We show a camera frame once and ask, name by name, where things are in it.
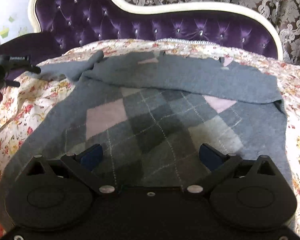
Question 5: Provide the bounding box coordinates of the grey argyle knit sweater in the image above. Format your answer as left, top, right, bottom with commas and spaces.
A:
0, 52, 292, 229

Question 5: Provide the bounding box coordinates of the purple velvet pillow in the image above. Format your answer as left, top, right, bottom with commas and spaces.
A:
0, 32, 65, 64

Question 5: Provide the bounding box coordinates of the floral bedspread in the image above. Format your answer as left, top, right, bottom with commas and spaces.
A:
0, 39, 300, 235

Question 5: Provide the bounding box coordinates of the purple tufted headboard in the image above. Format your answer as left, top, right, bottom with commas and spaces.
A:
27, 0, 283, 60

